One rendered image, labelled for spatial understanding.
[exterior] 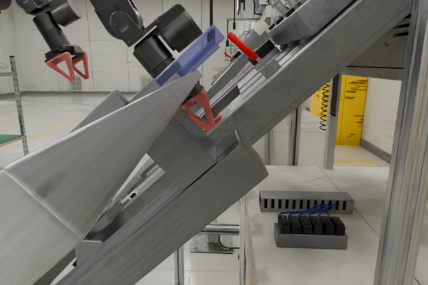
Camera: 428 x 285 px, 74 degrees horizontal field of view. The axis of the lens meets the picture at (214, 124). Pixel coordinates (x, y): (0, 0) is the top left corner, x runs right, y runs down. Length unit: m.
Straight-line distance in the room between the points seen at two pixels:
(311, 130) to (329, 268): 1.41
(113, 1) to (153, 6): 9.16
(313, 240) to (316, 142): 1.37
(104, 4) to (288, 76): 0.32
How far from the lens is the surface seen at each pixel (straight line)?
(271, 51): 0.81
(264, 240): 0.76
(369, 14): 0.49
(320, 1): 0.51
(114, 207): 0.54
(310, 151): 2.06
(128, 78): 9.82
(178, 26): 0.53
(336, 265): 0.72
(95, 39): 10.21
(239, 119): 0.45
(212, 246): 1.78
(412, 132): 0.49
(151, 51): 0.53
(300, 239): 0.73
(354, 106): 3.96
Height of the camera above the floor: 1.04
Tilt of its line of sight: 12 degrees down
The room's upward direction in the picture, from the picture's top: straight up
